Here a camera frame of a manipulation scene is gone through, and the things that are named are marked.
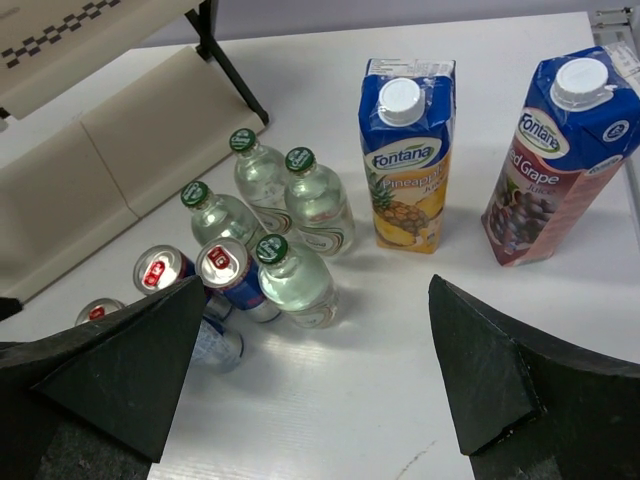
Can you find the glass bottle front left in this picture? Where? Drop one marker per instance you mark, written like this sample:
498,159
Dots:
220,216

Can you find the glass bottle back right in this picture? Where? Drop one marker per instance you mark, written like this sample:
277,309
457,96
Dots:
318,204

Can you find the glass bottle back left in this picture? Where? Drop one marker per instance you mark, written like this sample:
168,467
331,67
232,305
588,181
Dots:
261,178

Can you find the beige three-tier shelf rack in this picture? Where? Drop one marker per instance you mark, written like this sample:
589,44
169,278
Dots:
79,168

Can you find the red grape juice carton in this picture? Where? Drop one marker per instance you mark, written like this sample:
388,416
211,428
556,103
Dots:
578,125

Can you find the energy drink can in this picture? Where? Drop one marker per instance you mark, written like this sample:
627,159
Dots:
162,266
97,309
217,347
226,266

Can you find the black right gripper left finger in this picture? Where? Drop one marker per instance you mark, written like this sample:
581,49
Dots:
97,401

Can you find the glass bottle front right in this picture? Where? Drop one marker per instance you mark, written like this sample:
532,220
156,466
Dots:
297,280

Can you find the pineapple juice carton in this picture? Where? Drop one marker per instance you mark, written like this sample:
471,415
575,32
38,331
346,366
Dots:
406,120

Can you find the glass bottle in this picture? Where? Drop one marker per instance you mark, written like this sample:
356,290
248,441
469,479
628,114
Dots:
220,216
261,178
318,204
297,280

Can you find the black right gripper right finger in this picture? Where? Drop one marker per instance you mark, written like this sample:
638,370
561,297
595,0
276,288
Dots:
528,405

